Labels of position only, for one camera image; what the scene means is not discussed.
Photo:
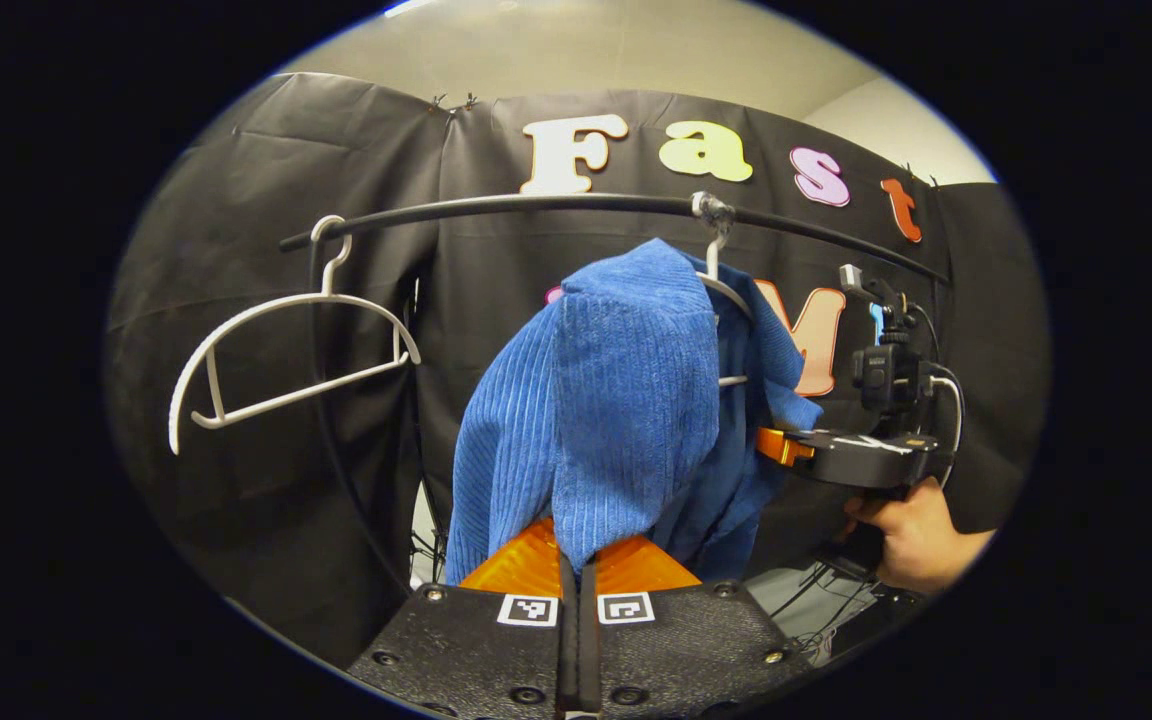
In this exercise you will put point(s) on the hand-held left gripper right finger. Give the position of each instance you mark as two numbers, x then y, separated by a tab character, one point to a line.
686	650

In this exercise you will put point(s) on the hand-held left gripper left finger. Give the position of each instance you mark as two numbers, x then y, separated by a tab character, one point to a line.
476	650

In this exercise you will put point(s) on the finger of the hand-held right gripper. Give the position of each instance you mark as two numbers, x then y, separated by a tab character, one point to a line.
856	465

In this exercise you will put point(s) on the white plastic hanger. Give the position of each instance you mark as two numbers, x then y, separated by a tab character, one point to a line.
721	285
266	308

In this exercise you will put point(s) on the black clothes rack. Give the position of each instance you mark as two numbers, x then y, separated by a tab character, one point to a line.
496	205

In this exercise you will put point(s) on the black backdrop stand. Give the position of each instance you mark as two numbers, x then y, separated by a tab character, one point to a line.
426	540

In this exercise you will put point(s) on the black backdrop cloth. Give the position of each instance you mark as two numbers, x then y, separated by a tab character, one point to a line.
336	170

